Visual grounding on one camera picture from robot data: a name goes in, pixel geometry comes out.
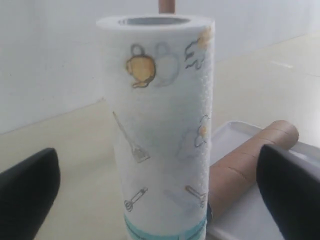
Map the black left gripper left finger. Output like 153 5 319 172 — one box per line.
0 147 61 240

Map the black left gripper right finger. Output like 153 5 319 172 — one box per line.
256 144 320 240

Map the brown cardboard tube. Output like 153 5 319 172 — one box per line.
208 120 299 219

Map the white printed paper towel roll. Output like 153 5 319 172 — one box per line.
96 14 215 240

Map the wooden paper towel holder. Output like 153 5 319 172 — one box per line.
158 0 176 14

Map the white rectangular tray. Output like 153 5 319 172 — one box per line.
207 121 320 240

